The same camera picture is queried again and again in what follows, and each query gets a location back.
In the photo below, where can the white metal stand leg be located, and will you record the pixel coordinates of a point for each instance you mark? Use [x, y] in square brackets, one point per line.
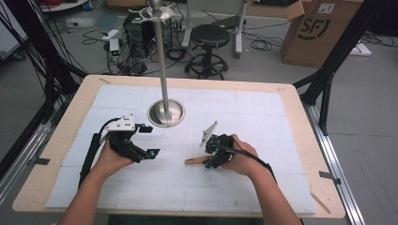
[187, 25]
[239, 28]

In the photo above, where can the white round table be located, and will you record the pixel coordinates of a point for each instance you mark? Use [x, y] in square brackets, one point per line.
[59, 4]

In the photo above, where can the black round stool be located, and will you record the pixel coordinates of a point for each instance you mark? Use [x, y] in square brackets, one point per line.
[209, 36]

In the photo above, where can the small white device green display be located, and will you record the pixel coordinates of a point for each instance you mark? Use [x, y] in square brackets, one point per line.
[114, 47]

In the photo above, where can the metal utensil stand with pole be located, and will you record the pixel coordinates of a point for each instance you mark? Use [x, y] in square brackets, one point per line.
[162, 62]

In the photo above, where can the person's right hand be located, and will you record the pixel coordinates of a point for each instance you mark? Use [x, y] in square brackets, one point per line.
[244, 157]

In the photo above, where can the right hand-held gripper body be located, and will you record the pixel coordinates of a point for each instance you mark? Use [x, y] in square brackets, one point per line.
[222, 146]

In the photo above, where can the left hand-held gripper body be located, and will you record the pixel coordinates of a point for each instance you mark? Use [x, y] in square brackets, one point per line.
[123, 140]

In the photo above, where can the person's left hand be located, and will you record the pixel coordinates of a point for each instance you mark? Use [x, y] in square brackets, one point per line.
[111, 161]

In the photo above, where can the beige tape piece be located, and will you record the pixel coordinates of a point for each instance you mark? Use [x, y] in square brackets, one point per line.
[104, 81]

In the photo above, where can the white gridded mat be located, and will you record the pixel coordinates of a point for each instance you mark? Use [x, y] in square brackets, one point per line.
[194, 193]

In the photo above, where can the white power strip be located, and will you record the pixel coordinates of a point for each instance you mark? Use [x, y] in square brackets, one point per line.
[110, 34]

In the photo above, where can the white flat floor socket strip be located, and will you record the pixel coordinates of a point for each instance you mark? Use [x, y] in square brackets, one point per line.
[359, 50]

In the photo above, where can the large cardboard box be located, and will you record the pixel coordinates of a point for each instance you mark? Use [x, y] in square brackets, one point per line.
[316, 40]

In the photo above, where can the aluminium rail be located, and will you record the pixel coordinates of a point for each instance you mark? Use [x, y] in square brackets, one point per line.
[22, 162]
[334, 162]

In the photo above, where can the black tape piece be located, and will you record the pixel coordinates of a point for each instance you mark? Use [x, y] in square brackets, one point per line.
[40, 161]
[330, 177]

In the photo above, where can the black computer tower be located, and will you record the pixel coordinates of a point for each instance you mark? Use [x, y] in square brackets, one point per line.
[137, 34]

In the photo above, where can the black laptop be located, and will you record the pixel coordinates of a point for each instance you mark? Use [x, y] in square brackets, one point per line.
[230, 22]

